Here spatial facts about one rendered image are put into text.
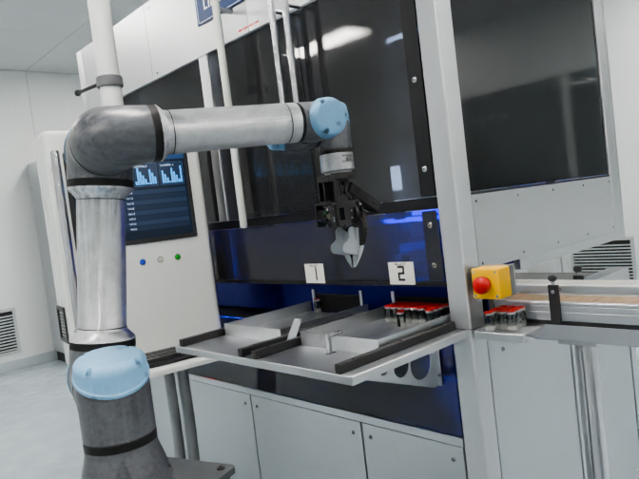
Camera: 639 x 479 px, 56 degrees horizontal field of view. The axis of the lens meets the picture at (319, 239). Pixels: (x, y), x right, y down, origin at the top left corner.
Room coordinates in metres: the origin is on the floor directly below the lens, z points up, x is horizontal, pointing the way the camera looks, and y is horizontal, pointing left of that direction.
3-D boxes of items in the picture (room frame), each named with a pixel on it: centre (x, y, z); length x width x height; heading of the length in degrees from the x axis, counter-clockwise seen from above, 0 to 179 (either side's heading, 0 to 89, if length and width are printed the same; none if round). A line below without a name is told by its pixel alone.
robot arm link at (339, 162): (1.33, -0.06, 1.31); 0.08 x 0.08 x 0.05
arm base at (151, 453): (0.97, 0.36, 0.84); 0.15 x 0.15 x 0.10
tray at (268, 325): (1.75, 0.09, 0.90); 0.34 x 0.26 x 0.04; 133
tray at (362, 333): (1.50, -0.14, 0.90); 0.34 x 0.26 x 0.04; 133
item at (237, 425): (2.51, 0.00, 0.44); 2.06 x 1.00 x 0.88; 43
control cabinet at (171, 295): (2.02, 0.64, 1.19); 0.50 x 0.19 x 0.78; 124
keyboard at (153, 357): (1.83, 0.53, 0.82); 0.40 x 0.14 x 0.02; 124
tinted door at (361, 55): (1.63, -0.16, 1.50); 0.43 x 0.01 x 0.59; 43
